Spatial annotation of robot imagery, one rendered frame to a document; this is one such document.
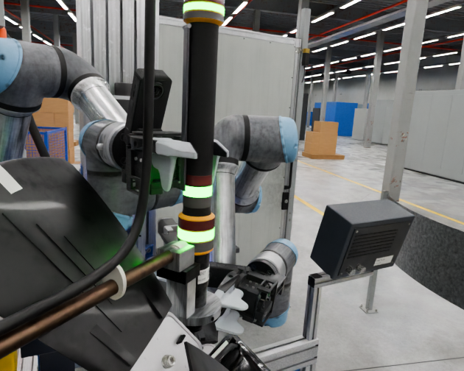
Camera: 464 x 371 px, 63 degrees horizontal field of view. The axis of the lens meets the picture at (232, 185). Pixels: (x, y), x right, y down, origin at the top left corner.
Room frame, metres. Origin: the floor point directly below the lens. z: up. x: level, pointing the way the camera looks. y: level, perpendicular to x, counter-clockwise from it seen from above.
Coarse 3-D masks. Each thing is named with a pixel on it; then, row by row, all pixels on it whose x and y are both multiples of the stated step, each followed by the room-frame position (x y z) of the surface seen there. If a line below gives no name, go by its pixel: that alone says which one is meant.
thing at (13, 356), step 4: (16, 352) 0.66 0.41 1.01; (8, 356) 0.59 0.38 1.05; (12, 356) 0.60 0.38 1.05; (16, 356) 0.65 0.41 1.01; (0, 360) 0.59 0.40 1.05; (4, 360) 0.59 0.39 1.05; (8, 360) 0.59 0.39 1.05; (12, 360) 0.60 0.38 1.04; (16, 360) 0.64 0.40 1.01; (0, 364) 0.59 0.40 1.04; (4, 364) 0.59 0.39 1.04; (8, 364) 0.59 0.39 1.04; (12, 364) 0.60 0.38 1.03; (16, 364) 0.64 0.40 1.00; (0, 368) 0.59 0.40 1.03; (4, 368) 0.59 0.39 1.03; (8, 368) 0.59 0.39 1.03; (12, 368) 0.60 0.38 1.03; (16, 368) 0.63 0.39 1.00
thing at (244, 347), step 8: (232, 336) 0.37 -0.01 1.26; (232, 344) 0.36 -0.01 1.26; (240, 344) 0.35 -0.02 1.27; (224, 352) 0.35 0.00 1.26; (232, 352) 0.35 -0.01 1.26; (240, 352) 0.34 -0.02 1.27; (248, 352) 0.34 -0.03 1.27; (224, 360) 0.34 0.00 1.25; (232, 360) 0.34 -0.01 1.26; (240, 360) 0.34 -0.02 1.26; (248, 360) 0.33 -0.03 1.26; (256, 360) 0.34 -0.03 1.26; (232, 368) 0.33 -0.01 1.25; (240, 368) 0.33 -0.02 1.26; (248, 368) 0.33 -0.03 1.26; (256, 368) 0.33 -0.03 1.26; (264, 368) 0.33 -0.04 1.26
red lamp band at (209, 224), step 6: (180, 222) 0.42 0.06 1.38; (186, 222) 0.41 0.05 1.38; (192, 222) 0.41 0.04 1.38; (198, 222) 0.41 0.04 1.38; (204, 222) 0.41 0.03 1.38; (210, 222) 0.42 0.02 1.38; (186, 228) 0.41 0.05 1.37; (192, 228) 0.41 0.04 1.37; (198, 228) 0.41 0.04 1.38; (204, 228) 0.41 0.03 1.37; (210, 228) 0.42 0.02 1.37
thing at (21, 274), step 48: (0, 192) 0.33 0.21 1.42; (48, 192) 0.38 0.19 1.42; (0, 240) 0.30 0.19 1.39; (48, 240) 0.33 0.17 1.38; (96, 240) 0.37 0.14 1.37; (0, 288) 0.27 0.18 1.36; (48, 288) 0.30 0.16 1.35; (144, 288) 0.37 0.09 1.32; (48, 336) 0.28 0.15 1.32; (96, 336) 0.31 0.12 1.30; (144, 336) 0.34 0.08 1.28
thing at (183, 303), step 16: (176, 256) 0.38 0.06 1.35; (192, 256) 0.40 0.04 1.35; (160, 272) 0.39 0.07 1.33; (176, 272) 0.38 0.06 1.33; (192, 272) 0.39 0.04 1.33; (176, 288) 0.39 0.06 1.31; (192, 288) 0.40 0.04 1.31; (176, 304) 0.39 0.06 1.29; (192, 304) 0.40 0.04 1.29; (208, 304) 0.43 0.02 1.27; (192, 320) 0.39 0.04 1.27; (208, 320) 0.40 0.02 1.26
